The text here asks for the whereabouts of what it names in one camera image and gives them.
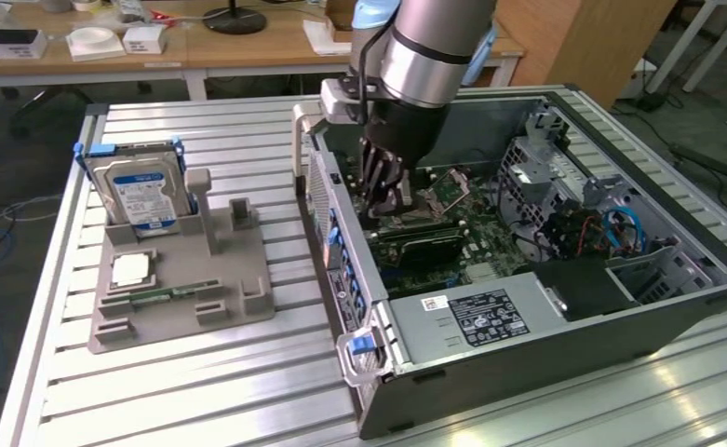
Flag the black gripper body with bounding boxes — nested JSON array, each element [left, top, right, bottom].
[[362, 100, 451, 169]]

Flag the black and green graphics card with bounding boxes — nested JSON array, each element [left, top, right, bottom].
[[396, 227, 467, 270]]

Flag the CPU socket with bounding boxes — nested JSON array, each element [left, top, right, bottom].
[[407, 187, 450, 221]]

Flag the metal socket cover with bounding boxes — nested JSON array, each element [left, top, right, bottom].
[[427, 167, 472, 197]]

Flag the metal disk bay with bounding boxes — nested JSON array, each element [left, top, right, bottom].
[[498, 135, 591, 220]]

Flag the small silver heat sink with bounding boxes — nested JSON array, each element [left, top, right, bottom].
[[466, 264, 506, 282]]

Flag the stack of white papers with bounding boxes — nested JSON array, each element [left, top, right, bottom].
[[300, 18, 355, 58]]

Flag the brown cardboard box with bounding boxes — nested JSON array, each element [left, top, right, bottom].
[[324, 0, 359, 32]]

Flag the grey parts rack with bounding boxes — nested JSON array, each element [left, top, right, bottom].
[[87, 168, 278, 356]]

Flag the grey power supply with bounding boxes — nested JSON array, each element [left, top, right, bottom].
[[390, 271, 582, 365]]

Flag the wooden desk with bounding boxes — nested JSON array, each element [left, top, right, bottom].
[[0, 0, 530, 102]]

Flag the wooden cabinet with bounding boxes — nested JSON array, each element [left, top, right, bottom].
[[510, 0, 680, 109]]

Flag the blue case latch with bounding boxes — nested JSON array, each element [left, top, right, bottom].
[[350, 332, 379, 358]]

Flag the black lamp base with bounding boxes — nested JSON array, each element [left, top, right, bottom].
[[202, 0, 268, 35]]

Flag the hard disk with blue carrier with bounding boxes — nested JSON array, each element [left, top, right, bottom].
[[72, 135, 200, 241]]

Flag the black power adapter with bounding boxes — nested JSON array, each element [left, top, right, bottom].
[[636, 91, 667, 114]]

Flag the green RAM stick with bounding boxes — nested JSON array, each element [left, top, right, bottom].
[[127, 284, 202, 305]]

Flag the silver CPU chip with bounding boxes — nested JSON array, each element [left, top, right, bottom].
[[108, 254, 155, 287]]

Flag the small white labelled box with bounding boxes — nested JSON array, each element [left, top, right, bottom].
[[120, 25, 170, 55]]

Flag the open black PC case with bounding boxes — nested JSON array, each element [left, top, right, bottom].
[[290, 89, 727, 441]]

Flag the black stand foot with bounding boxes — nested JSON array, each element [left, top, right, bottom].
[[668, 142, 727, 188]]

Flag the white round holder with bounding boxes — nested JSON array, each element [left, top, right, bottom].
[[64, 26, 128, 63]]

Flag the black chair base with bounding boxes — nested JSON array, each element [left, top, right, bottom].
[[0, 81, 154, 137]]

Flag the white box with dark top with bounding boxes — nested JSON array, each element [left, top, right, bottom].
[[0, 28, 50, 61]]

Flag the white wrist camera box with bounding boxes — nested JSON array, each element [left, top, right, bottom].
[[319, 78, 371, 125]]

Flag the black camera cable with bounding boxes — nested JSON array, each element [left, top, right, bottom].
[[355, 27, 396, 123]]

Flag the blue wire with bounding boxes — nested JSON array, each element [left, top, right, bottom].
[[607, 206, 651, 256]]

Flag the white table frame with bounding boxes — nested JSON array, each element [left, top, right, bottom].
[[646, 0, 727, 127]]

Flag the white floor cable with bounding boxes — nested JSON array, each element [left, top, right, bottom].
[[0, 193, 64, 224]]

